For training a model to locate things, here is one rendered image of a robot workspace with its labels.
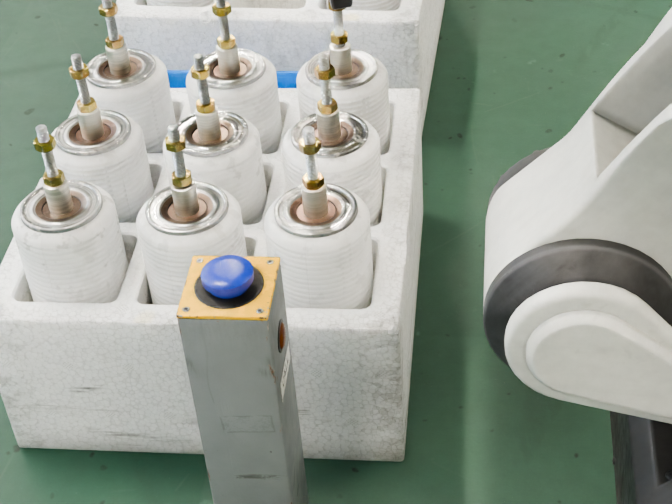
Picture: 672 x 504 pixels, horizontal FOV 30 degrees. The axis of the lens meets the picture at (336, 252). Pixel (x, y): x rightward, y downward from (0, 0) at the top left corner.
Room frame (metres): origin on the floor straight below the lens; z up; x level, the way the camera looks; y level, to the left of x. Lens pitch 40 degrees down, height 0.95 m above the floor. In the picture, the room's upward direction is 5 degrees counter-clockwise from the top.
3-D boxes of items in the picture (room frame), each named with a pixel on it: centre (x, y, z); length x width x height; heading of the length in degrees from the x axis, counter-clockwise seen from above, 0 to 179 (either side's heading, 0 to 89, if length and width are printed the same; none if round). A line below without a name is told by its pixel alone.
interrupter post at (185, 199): (0.90, 0.13, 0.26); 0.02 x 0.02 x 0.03
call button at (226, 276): (0.72, 0.08, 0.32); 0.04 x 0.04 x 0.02
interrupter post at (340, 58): (1.12, -0.02, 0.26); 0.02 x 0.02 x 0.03
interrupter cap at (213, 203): (0.90, 0.13, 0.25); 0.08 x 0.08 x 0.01
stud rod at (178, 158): (0.90, 0.13, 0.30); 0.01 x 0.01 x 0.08
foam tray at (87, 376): (1.02, 0.11, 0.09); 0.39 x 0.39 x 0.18; 81
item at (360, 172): (1.00, 0.00, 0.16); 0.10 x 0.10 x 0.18
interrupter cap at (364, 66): (1.12, -0.02, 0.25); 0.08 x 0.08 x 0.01
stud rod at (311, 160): (0.89, 0.01, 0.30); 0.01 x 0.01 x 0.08
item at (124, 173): (1.04, 0.23, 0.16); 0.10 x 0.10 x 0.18
